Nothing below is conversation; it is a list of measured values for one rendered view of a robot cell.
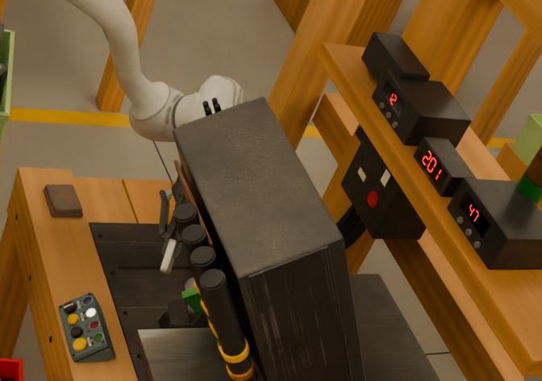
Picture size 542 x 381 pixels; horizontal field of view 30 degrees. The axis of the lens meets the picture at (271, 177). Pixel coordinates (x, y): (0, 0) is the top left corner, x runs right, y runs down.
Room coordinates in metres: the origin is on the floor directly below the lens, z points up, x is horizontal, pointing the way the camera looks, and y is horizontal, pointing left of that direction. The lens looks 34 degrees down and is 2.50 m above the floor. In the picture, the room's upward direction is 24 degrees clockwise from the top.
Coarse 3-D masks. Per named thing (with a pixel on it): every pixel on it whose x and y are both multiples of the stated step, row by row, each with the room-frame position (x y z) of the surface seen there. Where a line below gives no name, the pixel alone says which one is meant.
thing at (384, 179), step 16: (368, 144) 1.79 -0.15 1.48; (352, 160) 1.80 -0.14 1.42; (368, 160) 1.77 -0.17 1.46; (352, 176) 1.79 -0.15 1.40; (368, 176) 1.75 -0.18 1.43; (384, 176) 1.71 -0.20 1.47; (352, 192) 1.77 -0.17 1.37; (368, 192) 1.73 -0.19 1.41; (384, 192) 1.70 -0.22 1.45; (400, 192) 1.67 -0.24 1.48; (368, 208) 1.71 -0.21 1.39; (384, 208) 1.68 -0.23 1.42; (400, 208) 1.68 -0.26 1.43; (368, 224) 1.69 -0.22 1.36; (384, 224) 1.67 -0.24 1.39; (400, 224) 1.70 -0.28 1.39; (416, 224) 1.72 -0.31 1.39
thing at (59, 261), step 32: (32, 192) 1.90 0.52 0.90; (32, 224) 1.80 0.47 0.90; (64, 224) 1.84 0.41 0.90; (32, 256) 1.75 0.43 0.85; (64, 256) 1.74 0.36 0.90; (96, 256) 1.79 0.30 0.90; (32, 288) 1.71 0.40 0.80; (64, 288) 1.65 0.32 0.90; (96, 288) 1.69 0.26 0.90; (64, 352) 1.49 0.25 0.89; (128, 352) 1.55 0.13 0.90
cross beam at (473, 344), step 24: (336, 96) 2.30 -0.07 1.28; (312, 120) 2.29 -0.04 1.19; (336, 120) 2.21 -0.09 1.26; (336, 144) 2.18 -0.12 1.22; (384, 240) 1.92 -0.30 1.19; (408, 240) 1.86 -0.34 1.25; (432, 240) 1.87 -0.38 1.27; (408, 264) 1.83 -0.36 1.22; (432, 264) 1.79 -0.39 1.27; (432, 288) 1.76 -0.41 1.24; (456, 288) 1.74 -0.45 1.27; (432, 312) 1.73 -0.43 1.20; (456, 312) 1.68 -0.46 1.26; (480, 312) 1.70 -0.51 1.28; (456, 336) 1.66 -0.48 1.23; (480, 336) 1.62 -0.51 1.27; (456, 360) 1.63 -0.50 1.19; (480, 360) 1.59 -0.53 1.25; (504, 360) 1.58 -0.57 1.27
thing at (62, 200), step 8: (64, 184) 1.95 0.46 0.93; (48, 192) 1.90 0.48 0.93; (56, 192) 1.91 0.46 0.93; (64, 192) 1.92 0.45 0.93; (72, 192) 1.93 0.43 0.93; (48, 200) 1.89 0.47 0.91; (56, 200) 1.88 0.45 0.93; (64, 200) 1.89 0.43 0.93; (72, 200) 1.90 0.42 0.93; (48, 208) 1.87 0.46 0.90; (56, 208) 1.85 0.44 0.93; (64, 208) 1.86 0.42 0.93; (72, 208) 1.88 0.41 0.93; (80, 208) 1.89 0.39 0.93; (56, 216) 1.85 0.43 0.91; (64, 216) 1.86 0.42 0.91; (72, 216) 1.88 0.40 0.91; (80, 216) 1.89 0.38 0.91
